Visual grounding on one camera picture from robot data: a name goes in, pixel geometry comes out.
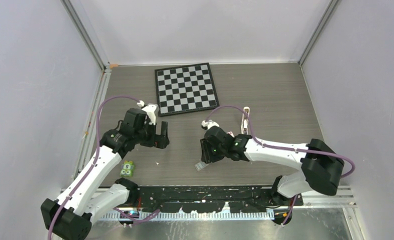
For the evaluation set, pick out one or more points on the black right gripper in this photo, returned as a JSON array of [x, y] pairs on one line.
[[207, 156]]

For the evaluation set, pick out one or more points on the green toy block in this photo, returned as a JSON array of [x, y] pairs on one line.
[[127, 169]]

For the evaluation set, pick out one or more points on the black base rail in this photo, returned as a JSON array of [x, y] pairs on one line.
[[206, 199]]

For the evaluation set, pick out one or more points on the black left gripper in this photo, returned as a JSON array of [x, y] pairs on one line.
[[156, 140]]

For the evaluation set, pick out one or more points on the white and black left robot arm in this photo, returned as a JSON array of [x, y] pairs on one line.
[[71, 215]]

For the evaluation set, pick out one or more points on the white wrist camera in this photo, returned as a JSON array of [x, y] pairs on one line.
[[151, 111], [207, 124]]

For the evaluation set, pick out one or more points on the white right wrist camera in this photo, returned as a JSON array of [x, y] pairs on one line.
[[207, 124]]

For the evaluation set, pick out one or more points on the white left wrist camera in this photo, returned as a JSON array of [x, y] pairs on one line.
[[151, 111]]

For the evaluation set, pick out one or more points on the white staple box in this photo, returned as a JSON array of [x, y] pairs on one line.
[[230, 134]]

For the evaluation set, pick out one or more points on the black and white chessboard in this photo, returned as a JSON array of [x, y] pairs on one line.
[[185, 89]]

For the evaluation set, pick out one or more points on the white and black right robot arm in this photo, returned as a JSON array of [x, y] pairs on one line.
[[317, 167]]

